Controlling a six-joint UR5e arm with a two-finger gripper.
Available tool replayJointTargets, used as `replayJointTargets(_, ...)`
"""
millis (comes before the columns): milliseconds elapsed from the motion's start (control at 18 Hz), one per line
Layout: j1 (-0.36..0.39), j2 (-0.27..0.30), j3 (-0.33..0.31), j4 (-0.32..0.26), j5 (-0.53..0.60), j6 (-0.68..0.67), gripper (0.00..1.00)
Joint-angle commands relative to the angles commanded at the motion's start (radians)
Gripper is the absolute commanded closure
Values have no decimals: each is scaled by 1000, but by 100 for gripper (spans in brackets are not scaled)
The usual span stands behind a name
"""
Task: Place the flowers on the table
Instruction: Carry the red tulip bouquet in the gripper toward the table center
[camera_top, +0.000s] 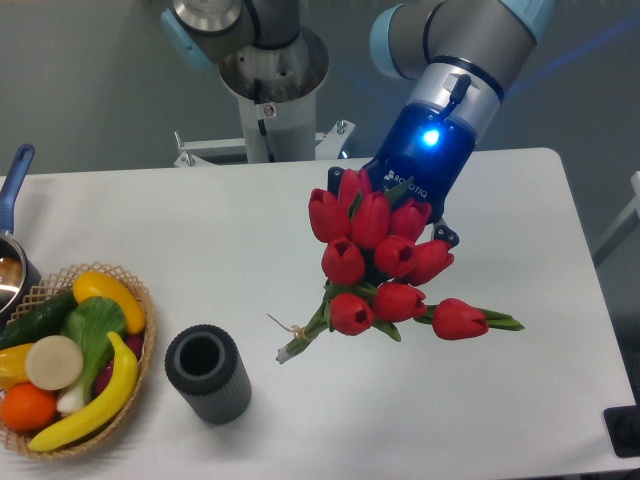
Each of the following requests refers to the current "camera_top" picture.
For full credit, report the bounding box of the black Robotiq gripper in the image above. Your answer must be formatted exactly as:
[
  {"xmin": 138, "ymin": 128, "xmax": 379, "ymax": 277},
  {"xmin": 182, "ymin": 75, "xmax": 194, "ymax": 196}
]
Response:
[{"xmin": 327, "ymin": 103, "xmax": 474, "ymax": 248}]

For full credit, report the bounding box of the red tulip bouquet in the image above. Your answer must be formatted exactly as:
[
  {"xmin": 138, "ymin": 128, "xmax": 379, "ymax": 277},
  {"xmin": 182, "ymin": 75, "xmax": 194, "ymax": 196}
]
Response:
[{"xmin": 276, "ymin": 169, "xmax": 524, "ymax": 364}]

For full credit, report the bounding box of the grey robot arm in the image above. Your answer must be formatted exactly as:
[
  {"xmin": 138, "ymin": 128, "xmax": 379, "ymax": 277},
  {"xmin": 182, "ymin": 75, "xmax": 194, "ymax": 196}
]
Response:
[{"xmin": 161, "ymin": 1, "xmax": 554, "ymax": 245}]

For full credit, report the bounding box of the dark grey ribbed vase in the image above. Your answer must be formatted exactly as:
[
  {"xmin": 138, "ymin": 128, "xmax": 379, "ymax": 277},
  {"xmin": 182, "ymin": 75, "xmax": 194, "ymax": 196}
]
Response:
[{"xmin": 164, "ymin": 324, "xmax": 252, "ymax": 425}]

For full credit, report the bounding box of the red vegetable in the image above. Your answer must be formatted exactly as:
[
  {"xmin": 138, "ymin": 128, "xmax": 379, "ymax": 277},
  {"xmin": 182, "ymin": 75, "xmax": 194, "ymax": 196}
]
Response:
[{"xmin": 93, "ymin": 333, "xmax": 144, "ymax": 397}]

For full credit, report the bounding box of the green bok choy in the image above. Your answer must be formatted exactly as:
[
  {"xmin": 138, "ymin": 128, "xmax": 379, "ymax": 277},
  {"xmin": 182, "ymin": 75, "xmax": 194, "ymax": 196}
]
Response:
[{"xmin": 57, "ymin": 296, "xmax": 126, "ymax": 416}]

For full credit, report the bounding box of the black device at edge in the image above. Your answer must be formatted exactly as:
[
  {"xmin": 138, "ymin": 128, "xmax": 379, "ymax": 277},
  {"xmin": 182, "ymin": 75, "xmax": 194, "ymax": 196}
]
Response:
[{"xmin": 603, "ymin": 405, "xmax": 639, "ymax": 458}]

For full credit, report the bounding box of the yellow banana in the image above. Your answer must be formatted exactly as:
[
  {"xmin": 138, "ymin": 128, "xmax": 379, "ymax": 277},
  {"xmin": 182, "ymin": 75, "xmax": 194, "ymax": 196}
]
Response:
[{"xmin": 28, "ymin": 331, "xmax": 138, "ymax": 452}]

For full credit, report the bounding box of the green cucumber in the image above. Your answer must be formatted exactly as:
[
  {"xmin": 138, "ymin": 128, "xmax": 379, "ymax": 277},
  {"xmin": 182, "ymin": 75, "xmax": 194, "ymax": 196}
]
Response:
[{"xmin": 1, "ymin": 291, "xmax": 77, "ymax": 350}]

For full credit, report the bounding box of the beige round radish slice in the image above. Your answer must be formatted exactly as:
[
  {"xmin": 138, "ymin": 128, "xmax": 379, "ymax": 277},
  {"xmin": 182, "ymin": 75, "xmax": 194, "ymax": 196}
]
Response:
[{"xmin": 25, "ymin": 335, "xmax": 84, "ymax": 391}]

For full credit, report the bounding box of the yellow pepper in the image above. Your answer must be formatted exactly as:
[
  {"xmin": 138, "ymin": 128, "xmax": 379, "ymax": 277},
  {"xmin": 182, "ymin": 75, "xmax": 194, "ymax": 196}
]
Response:
[{"xmin": 0, "ymin": 343, "xmax": 33, "ymax": 391}]

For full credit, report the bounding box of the orange fruit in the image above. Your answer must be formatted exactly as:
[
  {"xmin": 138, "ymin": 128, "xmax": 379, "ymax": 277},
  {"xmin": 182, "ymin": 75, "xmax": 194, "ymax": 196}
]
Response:
[{"xmin": 1, "ymin": 383, "xmax": 57, "ymax": 431}]

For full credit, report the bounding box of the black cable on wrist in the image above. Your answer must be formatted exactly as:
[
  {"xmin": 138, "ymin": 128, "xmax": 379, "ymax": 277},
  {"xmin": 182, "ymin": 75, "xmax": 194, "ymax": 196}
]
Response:
[{"xmin": 439, "ymin": 73, "xmax": 472, "ymax": 124}]

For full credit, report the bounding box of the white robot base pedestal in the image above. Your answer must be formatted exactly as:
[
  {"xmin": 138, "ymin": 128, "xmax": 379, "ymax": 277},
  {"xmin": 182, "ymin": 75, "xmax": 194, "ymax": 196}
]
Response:
[{"xmin": 174, "ymin": 27, "xmax": 356, "ymax": 167}]

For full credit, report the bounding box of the white frame at right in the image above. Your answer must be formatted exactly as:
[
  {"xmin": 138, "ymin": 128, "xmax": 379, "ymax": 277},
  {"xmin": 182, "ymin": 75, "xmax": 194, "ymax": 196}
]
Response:
[{"xmin": 592, "ymin": 171, "xmax": 639, "ymax": 267}]

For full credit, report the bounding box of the blue handled saucepan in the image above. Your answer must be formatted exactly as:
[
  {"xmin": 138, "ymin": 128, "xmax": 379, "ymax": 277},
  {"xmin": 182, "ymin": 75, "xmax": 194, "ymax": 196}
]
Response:
[{"xmin": 1, "ymin": 144, "xmax": 41, "ymax": 329}]

